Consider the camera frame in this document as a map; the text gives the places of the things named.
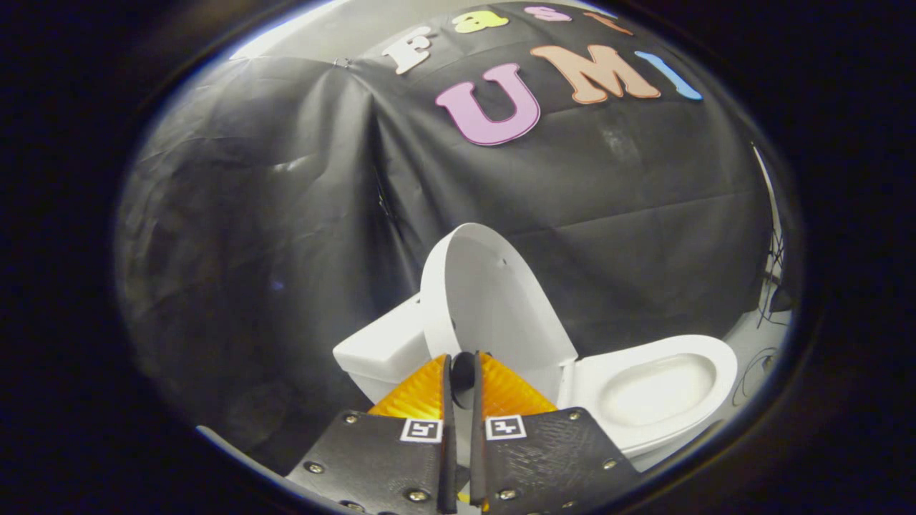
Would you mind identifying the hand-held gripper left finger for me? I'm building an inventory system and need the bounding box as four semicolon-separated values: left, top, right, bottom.
285;353;459;515

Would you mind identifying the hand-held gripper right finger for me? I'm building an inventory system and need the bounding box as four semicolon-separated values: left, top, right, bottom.
469;350;641;515

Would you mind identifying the white toilet lid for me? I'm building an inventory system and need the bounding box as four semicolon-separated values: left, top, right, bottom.
419;223;579;410

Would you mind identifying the white toilet bowl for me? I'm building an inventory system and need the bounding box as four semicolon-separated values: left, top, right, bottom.
600;354;723;473

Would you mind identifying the white tank cover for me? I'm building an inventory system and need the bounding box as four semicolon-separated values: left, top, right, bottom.
333;292;430;374

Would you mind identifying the black backdrop cloth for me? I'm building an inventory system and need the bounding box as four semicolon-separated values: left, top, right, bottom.
114;0;789;476

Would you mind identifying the black tripod light stand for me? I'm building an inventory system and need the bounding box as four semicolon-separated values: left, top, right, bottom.
757;227;788;328

